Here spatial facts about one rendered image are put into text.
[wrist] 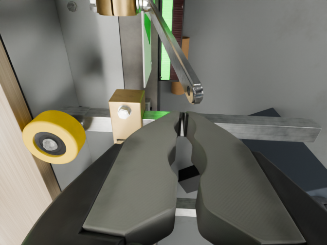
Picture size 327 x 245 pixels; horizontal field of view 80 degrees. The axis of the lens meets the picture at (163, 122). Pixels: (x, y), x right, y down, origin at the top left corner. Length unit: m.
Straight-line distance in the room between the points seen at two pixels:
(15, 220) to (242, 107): 1.19
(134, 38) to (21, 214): 0.42
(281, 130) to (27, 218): 0.51
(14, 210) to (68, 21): 0.42
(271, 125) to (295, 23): 0.95
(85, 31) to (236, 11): 0.80
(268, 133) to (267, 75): 0.94
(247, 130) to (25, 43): 0.42
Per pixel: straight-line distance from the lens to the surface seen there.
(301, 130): 0.39
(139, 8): 0.28
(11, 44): 0.44
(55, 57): 0.54
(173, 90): 1.14
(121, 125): 0.33
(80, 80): 0.59
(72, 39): 0.56
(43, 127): 0.31
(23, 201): 0.48
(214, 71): 1.20
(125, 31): 0.43
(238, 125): 0.34
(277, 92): 1.37
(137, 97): 0.32
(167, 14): 0.42
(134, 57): 0.44
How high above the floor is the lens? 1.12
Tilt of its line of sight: 57 degrees down
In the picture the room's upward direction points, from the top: 174 degrees counter-clockwise
